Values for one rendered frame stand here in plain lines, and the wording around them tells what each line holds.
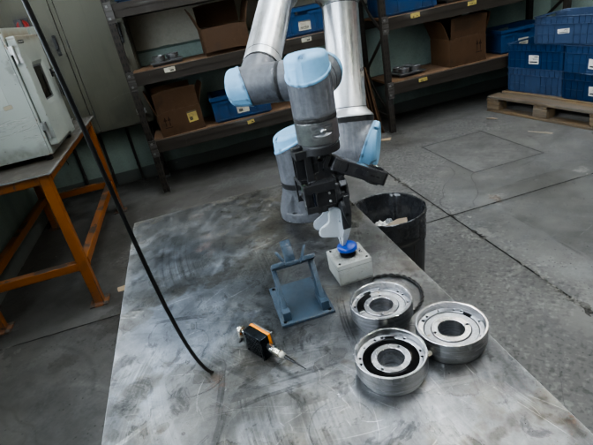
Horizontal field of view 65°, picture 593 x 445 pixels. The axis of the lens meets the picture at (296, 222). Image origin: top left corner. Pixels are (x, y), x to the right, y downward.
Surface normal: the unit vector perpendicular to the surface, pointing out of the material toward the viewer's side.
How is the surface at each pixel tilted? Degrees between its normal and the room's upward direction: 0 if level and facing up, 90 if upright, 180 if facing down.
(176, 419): 0
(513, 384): 0
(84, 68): 90
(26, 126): 91
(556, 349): 0
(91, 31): 90
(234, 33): 82
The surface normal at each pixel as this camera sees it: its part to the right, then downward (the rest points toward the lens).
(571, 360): -0.18, -0.88
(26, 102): 0.25, 0.39
